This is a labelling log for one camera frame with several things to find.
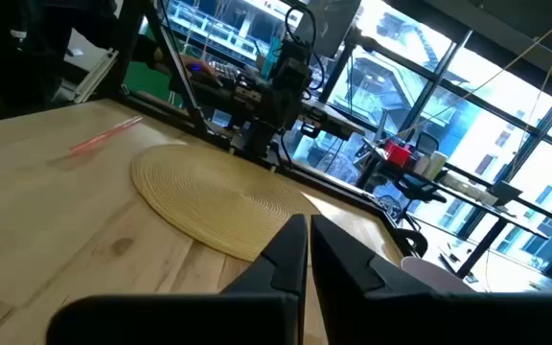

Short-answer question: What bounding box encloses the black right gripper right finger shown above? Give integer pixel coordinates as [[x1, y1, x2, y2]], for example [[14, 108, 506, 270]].
[[310, 214, 438, 312]]

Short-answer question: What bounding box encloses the green board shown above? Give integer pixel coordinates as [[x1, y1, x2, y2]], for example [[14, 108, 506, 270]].
[[123, 21, 184, 109]]

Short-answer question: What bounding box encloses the black aluminium table frame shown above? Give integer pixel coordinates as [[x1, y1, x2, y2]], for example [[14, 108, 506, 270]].
[[98, 0, 430, 260]]

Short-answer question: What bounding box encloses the person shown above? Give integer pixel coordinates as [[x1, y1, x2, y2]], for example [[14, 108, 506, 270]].
[[0, 0, 176, 127]]

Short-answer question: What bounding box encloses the red drinking straw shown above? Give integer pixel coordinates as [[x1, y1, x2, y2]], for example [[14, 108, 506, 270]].
[[68, 115, 144, 155]]

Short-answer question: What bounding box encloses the black office chair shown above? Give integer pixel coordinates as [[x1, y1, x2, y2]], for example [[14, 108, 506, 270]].
[[390, 131, 449, 231]]

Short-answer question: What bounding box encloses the black curved frame handle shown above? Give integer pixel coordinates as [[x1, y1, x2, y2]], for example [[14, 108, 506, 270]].
[[394, 227, 429, 259]]

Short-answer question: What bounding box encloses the grey laptop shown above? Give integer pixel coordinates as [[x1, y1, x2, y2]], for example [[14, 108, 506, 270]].
[[489, 180, 524, 207]]

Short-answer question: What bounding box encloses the silver aluminium profile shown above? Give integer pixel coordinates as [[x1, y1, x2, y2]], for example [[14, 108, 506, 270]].
[[72, 47, 119, 104]]

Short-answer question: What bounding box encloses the round woven straw placemat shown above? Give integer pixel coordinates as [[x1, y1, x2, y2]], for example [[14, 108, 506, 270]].
[[130, 143, 323, 264]]

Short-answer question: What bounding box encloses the red box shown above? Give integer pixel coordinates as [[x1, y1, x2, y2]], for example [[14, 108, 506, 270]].
[[383, 139, 414, 167]]

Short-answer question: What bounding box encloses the white bottle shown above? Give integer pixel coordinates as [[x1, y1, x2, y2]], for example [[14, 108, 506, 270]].
[[424, 150, 449, 182]]

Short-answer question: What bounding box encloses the black office desk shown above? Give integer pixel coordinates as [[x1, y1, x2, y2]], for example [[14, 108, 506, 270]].
[[359, 136, 552, 282]]

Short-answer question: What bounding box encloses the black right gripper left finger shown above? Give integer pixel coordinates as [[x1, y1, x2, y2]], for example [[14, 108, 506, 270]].
[[220, 214, 310, 296]]

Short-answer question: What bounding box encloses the person's hand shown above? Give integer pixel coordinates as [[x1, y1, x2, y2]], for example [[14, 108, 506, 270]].
[[179, 55, 219, 81]]

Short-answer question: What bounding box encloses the black flat monitor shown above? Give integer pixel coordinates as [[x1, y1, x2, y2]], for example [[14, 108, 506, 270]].
[[294, 0, 362, 59]]

